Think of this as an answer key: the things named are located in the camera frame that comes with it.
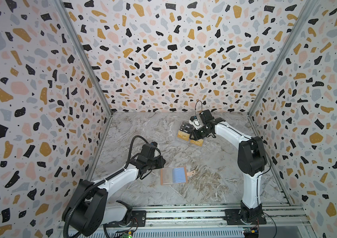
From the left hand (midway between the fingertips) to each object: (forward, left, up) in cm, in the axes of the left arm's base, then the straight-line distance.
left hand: (169, 160), depth 86 cm
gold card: (+15, -20, -4) cm, 25 cm away
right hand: (+17, -17, +1) cm, 24 cm away
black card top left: (+26, -12, +3) cm, 28 cm away
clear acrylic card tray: (+24, -9, -1) cm, 25 cm away
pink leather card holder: (-6, -3, -7) cm, 10 cm away
